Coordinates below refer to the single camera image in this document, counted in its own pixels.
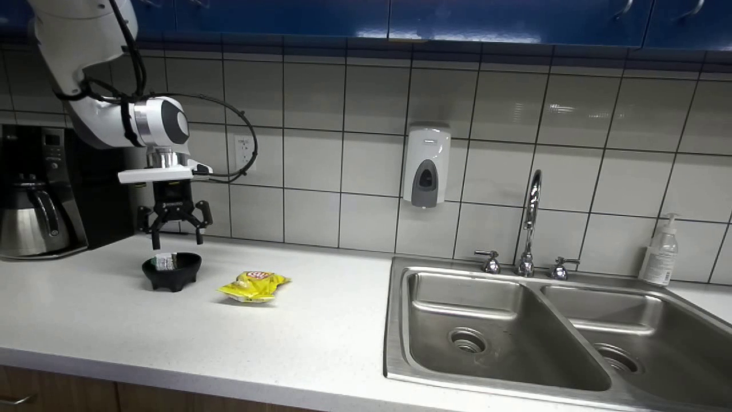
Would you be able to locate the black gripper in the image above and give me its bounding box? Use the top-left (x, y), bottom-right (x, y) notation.
top-left (134, 180), bottom-right (214, 252)

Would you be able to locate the white wall soap dispenser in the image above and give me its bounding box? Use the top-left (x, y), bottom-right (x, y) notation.
top-left (399, 124), bottom-right (452, 209)

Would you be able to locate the blue cabinet door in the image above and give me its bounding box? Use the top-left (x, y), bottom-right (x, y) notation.
top-left (0, 0), bottom-right (388, 42)
top-left (386, 0), bottom-right (646, 49)
top-left (642, 0), bottom-right (732, 55)

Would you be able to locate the chrome sink faucet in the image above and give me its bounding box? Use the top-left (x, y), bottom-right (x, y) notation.
top-left (513, 166), bottom-right (545, 277)

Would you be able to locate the black footed bowl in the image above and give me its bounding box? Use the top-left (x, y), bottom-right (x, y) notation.
top-left (138, 252), bottom-right (204, 293)

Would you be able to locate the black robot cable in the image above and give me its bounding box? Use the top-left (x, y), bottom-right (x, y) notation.
top-left (53, 0), bottom-right (261, 185)

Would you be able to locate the yellow snack packet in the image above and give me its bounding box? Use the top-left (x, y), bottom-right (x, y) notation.
top-left (220, 267), bottom-right (292, 306)

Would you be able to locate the wooden base cabinet door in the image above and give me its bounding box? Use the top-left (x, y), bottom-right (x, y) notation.
top-left (116, 380), bottom-right (316, 412)
top-left (0, 364), bottom-right (120, 412)

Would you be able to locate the white wall power outlet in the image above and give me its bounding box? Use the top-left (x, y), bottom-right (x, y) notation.
top-left (230, 132), bottom-right (259, 173)

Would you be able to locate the chrome faucet handle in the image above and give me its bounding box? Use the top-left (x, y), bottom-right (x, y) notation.
top-left (548, 253), bottom-right (580, 280)
top-left (470, 248), bottom-right (502, 274)

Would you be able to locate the clear pump soap bottle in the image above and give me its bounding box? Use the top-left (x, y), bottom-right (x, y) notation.
top-left (636, 215), bottom-right (679, 287)

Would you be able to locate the steel coffee carafe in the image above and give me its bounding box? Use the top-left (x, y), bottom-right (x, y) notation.
top-left (0, 180), bottom-right (76, 259)

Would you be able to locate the stainless steel double sink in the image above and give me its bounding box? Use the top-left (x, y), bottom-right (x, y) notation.
top-left (381, 255), bottom-right (732, 412)

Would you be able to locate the black coffee maker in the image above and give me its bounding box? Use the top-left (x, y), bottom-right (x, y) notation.
top-left (0, 124), bottom-right (147, 260)

